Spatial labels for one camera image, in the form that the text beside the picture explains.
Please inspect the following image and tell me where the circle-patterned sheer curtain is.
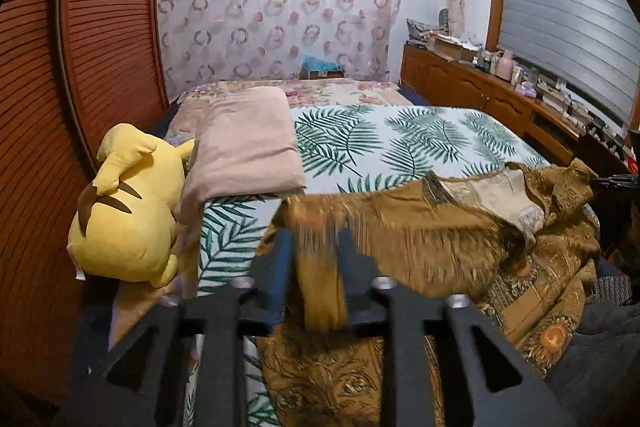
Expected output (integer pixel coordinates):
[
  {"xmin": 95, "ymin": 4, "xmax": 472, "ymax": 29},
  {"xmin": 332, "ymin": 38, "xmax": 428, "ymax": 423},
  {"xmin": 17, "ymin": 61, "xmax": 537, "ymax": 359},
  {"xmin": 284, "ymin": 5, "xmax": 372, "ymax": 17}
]
[{"xmin": 157, "ymin": 0, "xmax": 401, "ymax": 98}]

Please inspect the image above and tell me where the brown gold patterned garment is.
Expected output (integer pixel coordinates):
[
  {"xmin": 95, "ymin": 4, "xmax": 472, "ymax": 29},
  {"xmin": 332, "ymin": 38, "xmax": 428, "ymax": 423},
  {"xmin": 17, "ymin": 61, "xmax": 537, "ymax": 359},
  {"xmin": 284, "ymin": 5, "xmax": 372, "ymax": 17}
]
[{"xmin": 258, "ymin": 160, "xmax": 600, "ymax": 426}]

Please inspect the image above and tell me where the wooden low cabinet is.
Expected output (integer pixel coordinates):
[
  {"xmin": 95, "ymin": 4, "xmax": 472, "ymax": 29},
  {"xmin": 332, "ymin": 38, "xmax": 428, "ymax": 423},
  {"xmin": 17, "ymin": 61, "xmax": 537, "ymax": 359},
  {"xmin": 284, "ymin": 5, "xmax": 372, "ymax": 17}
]
[{"xmin": 400, "ymin": 44, "xmax": 580, "ymax": 165}]

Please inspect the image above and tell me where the grey window roller blind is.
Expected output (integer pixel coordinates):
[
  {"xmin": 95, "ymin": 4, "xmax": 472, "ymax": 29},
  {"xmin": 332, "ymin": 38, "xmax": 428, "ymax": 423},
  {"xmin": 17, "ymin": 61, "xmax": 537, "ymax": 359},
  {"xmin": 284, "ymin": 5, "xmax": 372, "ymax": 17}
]
[{"xmin": 498, "ymin": 0, "xmax": 639, "ymax": 126}]

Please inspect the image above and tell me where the pink bottle on cabinet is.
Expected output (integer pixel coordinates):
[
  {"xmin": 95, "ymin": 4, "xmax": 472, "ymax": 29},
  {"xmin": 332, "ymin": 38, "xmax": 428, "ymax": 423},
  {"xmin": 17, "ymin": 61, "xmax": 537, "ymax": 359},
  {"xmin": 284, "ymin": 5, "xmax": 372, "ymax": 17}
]
[{"xmin": 496, "ymin": 50, "xmax": 513, "ymax": 82}]

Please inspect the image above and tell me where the brown louvered wardrobe door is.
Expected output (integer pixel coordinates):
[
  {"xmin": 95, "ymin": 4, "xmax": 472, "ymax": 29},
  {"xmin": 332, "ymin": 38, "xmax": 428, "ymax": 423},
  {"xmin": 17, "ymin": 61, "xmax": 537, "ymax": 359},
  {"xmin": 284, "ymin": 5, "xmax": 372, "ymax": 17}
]
[{"xmin": 1, "ymin": 0, "xmax": 168, "ymax": 403}]

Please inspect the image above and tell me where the yellow Pikachu plush toy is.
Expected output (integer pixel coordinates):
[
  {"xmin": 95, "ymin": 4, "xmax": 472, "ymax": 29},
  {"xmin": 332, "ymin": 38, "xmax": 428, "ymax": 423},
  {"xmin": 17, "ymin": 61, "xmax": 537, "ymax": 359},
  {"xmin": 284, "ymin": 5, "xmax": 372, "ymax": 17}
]
[{"xmin": 67, "ymin": 124, "xmax": 194, "ymax": 288}]

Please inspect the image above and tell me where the white green leaf-print blanket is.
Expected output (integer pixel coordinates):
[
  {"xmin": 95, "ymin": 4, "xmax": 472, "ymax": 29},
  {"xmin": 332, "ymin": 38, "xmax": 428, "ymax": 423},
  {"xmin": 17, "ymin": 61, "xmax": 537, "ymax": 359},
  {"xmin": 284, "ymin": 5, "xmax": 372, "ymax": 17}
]
[{"xmin": 182, "ymin": 104, "xmax": 551, "ymax": 427}]

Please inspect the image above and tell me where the cardboard box on cabinet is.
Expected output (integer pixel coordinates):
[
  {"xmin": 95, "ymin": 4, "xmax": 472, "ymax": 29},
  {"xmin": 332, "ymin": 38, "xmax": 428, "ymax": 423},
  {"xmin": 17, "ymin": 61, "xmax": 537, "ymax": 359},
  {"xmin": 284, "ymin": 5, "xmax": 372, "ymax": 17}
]
[{"xmin": 434, "ymin": 36, "xmax": 478, "ymax": 63}]

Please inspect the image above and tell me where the blue cloth in box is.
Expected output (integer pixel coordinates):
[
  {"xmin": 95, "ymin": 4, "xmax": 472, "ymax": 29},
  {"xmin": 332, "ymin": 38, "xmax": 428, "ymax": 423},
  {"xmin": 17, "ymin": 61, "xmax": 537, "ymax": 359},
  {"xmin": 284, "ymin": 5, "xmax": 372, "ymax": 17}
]
[{"xmin": 298, "ymin": 55, "xmax": 345, "ymax": 80}]

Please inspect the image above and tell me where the floral pink bedspread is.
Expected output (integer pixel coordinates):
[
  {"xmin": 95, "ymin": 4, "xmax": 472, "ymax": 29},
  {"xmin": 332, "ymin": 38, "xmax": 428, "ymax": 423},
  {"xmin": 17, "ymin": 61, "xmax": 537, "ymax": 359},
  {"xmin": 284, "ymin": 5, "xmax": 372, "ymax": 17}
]
[{"xmin": 164, "ymin": 78, "xmax": 412, "ymax": 145}]

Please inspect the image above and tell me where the pink folded blanket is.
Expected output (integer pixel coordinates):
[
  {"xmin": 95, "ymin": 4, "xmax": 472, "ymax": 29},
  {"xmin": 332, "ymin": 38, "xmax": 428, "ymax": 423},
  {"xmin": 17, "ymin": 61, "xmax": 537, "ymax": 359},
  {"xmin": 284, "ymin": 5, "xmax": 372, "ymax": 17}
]
[{"xmin": 176, "ymin": 87, "xmax": 306, "ymax": 225}]

